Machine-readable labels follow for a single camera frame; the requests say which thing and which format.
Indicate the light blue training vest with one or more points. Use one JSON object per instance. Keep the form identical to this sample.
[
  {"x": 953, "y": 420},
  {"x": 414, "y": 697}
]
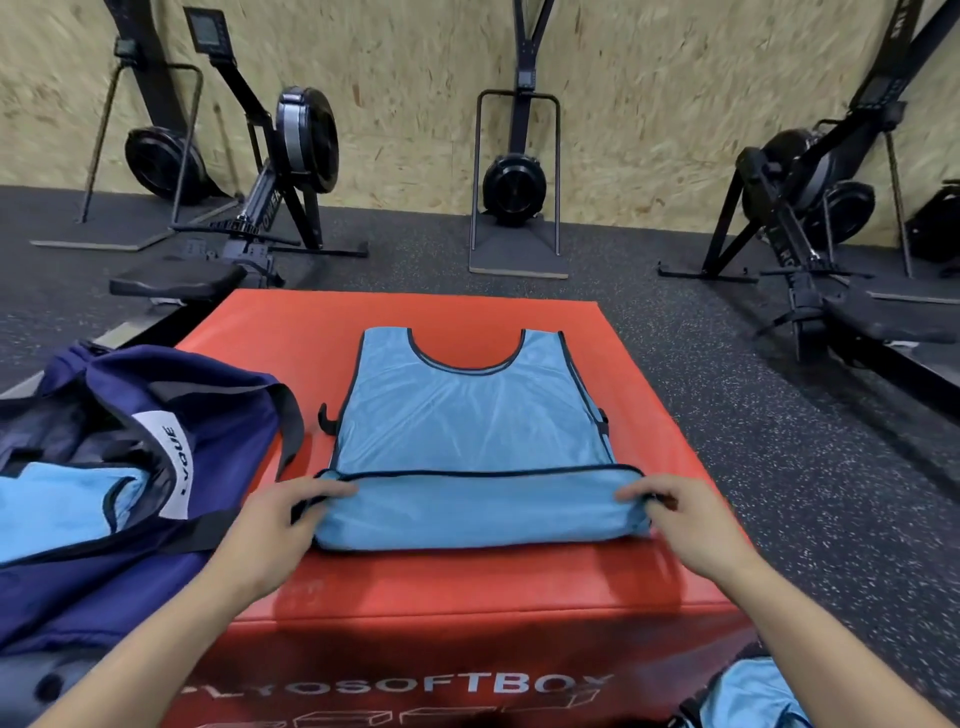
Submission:
[
  {"x": 465, "y": 420},
  {"x": 750, "y": 697},
  {"x": 52, "y": 510}
]

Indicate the person's right hand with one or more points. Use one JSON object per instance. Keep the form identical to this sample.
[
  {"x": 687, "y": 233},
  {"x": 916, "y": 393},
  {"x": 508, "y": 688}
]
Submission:
[{"x": 697, "y": 529}]

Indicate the person's right forearm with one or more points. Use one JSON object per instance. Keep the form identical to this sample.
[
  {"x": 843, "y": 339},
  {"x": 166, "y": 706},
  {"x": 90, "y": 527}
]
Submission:
[{"x": 810, "y": 645}]

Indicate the person's left thumb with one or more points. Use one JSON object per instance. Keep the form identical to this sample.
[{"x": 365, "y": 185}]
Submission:
[{"x": 322, "y": 489}]

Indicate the person's left hand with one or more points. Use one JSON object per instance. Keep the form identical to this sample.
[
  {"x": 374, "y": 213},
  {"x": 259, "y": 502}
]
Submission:
[{"x": 259, "y": 536}]

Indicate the person's right thumb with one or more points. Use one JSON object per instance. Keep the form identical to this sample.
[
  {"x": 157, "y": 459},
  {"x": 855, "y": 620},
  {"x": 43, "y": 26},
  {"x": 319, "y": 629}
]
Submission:
[{"x": 645, "y": 491}]

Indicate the black rowing machine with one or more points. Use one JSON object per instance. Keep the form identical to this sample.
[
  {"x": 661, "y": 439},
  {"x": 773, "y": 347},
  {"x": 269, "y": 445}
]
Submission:
[
  {"x": 296, "y": 142},
  {"x": 780, "y": 176}
]

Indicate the navy blue duffel bag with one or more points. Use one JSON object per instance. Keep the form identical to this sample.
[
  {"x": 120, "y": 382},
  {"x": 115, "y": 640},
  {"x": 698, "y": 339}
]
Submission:
[{"x": 225, "y": 427}]

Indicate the person's left forearm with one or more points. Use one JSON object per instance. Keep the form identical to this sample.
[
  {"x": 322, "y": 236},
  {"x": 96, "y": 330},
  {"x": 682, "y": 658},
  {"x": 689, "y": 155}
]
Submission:
[{"x": 161, "y": 652}]

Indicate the red soft plyo box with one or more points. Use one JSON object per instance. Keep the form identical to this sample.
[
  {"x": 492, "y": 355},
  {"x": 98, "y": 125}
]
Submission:
[{"x": 465, "y": 596}]

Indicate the black flywheel housing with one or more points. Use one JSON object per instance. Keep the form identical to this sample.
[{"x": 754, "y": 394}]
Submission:
[{"x": 937, "y": 225}]

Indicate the black ski trainer machine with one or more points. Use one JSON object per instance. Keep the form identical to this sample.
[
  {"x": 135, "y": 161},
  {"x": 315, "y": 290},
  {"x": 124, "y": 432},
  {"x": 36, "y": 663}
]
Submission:
[
  {"x": 161, "y": 161},
  {"x": 892, "y": 67},
  {"x": 514, "y": 187}
]

